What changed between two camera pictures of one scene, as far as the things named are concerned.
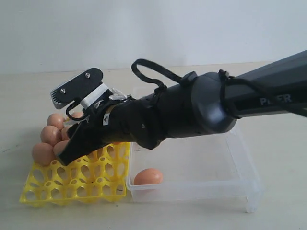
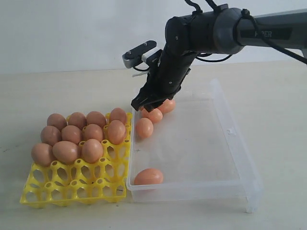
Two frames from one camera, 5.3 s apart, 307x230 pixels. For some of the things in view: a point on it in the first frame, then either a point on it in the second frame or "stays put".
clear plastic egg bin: (215, 165) stays put
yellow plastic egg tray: (101, 176) stays put
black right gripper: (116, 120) -> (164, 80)
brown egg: (51, 135) stays put
